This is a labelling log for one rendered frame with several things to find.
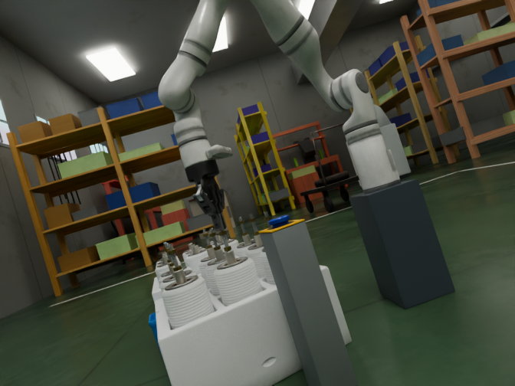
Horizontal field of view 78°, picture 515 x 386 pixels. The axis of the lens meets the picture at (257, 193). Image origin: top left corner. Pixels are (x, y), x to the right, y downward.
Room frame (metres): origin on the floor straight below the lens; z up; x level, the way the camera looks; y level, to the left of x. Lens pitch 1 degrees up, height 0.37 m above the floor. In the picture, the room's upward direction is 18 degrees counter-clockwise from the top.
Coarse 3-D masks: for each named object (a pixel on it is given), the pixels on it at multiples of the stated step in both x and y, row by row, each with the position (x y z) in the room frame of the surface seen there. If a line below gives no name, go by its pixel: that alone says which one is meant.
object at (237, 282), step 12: (240, 264) 0.71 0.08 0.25; (252, 264) 0.73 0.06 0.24; (216, 276) 0.72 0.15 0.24; (228, 276) 0.70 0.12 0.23; (240, 276) 0.70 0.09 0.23; (252, 276) 0.71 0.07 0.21; (228, 288) 0.70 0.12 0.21; (240, 288) 0.70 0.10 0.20; (252, 288) 0.71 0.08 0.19; (228, 300) 0.70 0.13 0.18; (240, 300) 0.70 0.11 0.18
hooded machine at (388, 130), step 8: (376, 112) 5.03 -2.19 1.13; (384, 120) 5.03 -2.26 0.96; (384, 128) 4.99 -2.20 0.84; (392, 128) 4.99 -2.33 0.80; (384, 136) 4.99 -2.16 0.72; (392, 136) 4.99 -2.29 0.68; (392, 144) 4.99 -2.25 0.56; (400, 144) 4.98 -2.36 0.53; (392, 152) 4.99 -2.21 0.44; (400, 152) 4.99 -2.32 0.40; (352, 160) 5.53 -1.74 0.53; (400, 160) 4.99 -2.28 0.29; (400, 168) 4.99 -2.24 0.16; (408, 168) 4.98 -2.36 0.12; (400, 176) 5.03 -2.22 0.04; (408, 176) 5.02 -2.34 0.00; (360, 184) 5.51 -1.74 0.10
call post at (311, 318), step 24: (264, 240) 0.61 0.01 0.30; (288, 240) 0.57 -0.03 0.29; (288, 264) 0.56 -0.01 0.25; (312, 264) 0.58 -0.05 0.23; (288, 288) 0.56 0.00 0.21; (312, 288) 0.57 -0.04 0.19; (288, 312) 0.60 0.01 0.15; (312, 312) 0.57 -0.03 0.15; (312, 336) 0.56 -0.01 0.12; (336, 336) 0.58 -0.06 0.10; (312, 360) 0.56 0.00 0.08; (336, 360) 0.57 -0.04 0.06; (312, 384) 0.60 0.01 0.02; (336, 384) 0.57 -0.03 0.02
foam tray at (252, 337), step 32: (160, 320) 0.73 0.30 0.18; (224, 320) 0.65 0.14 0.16; (256, 320) 0.67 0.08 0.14; (192, 352) 0.62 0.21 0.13; (224, 352) 0.64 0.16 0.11; (256, 352) 0.66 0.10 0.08; (288, 352) 0.68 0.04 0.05; (192, 384) 0.61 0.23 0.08; (224, 384) 0.63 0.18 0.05; (256, 384) 0.65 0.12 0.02
